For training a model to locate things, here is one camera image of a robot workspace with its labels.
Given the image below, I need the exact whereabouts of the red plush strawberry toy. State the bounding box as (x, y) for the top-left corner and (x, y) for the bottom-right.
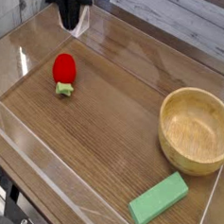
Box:
(52, 54), (77, 96)

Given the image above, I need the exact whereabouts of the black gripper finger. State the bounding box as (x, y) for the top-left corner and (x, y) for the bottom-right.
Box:
(59, 0), (70, 29)
(70, 2), (80, 29)

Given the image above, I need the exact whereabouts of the clear acrylic front wall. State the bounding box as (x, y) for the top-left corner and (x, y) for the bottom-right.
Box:
(0, 101), (129, 224)

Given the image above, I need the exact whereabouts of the clear acrylic corner bracket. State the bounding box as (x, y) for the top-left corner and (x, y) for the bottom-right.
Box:
(59, 6), (90, 39)

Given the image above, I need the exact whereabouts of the wooden bowl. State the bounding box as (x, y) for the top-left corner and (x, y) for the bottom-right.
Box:
(158, 87), (224, 176)

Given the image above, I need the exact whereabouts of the black table leg bracket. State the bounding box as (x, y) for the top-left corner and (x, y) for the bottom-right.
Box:
(4, 184), (34, 224)

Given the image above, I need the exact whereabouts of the green rectangular block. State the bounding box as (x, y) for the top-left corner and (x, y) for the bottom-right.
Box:
(128, 172), (189, 224)

